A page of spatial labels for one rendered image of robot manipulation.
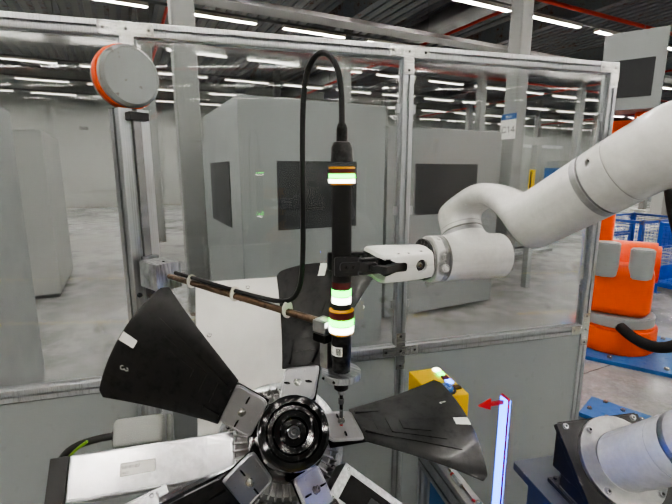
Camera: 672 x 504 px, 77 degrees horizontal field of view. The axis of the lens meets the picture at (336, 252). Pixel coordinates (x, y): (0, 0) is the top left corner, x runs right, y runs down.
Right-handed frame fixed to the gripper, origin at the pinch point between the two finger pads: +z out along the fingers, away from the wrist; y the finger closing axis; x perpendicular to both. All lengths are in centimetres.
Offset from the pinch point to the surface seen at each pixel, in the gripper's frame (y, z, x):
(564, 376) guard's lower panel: 70, -122, -71
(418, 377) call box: 33, -33, -41
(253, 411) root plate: 2.3, 15.3, -26.4
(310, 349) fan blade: 7.4, 3.9, -18.2
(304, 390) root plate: 3.2, 6.0, -24.2
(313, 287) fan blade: 17.2, 1.1, -8.8
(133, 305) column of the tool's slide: 56, 43, -22
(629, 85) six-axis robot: 225, -314, 88
